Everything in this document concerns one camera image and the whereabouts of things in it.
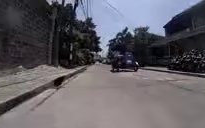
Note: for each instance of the blue vehicle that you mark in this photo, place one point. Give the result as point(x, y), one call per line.
point(126, 61)

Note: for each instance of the short pale pole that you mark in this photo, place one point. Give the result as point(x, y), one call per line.
point(70, 53)

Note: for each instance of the group of trees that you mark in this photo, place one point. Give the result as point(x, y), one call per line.
point(81, 36)
point(131, 40)

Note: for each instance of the grey concrete road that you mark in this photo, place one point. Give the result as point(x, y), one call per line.
point(116, 100)

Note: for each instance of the utility pole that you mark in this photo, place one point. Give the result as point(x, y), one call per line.
point(52, 36)

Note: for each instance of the grey concrete sidewalk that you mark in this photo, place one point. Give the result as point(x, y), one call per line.
point(16, 87)
point(176, 71)

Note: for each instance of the dark leafy bush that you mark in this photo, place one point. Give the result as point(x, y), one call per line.
point(193, 61)

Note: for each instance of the dark building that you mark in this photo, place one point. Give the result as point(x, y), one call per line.
point(190, 30)

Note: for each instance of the dark brick wall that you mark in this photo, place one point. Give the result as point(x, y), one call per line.
point(20, 36)

